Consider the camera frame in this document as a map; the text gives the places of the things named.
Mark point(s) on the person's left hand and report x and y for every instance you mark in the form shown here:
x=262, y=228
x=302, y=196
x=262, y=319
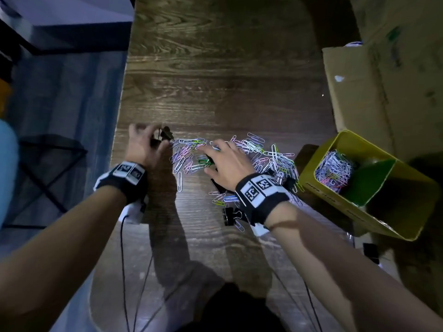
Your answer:
x=142, y=146

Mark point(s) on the person's right hand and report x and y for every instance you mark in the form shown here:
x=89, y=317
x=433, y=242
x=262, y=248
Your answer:
x=230, y=165

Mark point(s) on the small black binder clip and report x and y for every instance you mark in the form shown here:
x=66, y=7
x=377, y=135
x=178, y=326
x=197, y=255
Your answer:
x=155, y=142
x=167, y=133

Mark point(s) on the group of black binder clips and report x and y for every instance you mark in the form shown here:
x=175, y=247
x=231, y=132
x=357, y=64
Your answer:
x=228, y=216

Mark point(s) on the single black binder clip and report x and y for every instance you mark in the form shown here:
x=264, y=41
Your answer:
x=371, y=253

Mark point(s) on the yellow divided bin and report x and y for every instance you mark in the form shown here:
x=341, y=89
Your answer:
x=408, y=210

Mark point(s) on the person's right forearm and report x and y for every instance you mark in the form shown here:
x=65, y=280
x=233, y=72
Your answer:
x=346, y=273

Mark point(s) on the person's left forearm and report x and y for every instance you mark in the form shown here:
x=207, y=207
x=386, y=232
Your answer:
x=59, y=259

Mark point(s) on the person's black clothing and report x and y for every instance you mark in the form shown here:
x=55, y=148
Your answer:
x=235, y=311

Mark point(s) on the large printed cardboard box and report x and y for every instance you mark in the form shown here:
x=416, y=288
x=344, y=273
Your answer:
x=398, y=82

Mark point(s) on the black left wristband with markers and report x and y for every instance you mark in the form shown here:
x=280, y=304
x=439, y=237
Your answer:
x=124, y=179

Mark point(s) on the black wristband with markers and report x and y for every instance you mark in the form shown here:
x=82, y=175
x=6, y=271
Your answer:
x=263, y=200
x=124, y=179

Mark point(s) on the black right wristband with markers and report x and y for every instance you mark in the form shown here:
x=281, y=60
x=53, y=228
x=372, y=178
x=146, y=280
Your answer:
x=263, y=200

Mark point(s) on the black metal stool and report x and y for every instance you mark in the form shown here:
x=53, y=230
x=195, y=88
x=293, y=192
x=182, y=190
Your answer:
x=52, y=141

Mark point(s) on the light blue object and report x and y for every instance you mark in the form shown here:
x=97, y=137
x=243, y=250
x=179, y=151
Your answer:
x=7, y=169

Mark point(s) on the green divider card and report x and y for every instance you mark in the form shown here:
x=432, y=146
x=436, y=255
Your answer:
x=367, y=183

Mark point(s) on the white tape piece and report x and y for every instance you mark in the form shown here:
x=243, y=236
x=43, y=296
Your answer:
x=339, y=78

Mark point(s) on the orange object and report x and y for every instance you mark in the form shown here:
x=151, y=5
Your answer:
x=3, y=96

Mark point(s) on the white furniture with black base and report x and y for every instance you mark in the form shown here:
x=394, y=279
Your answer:
x=69, y=13

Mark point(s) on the small white round object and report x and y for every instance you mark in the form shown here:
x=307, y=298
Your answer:
x=353, y=44

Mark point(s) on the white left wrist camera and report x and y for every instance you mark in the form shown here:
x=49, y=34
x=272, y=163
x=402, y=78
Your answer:
x=133, y=214

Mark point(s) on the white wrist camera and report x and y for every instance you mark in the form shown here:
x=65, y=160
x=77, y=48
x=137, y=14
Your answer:
x=259, y=230
x=133, y=214

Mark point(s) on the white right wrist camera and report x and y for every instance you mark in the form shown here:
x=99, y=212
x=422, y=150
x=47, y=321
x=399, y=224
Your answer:
x=259, y=230

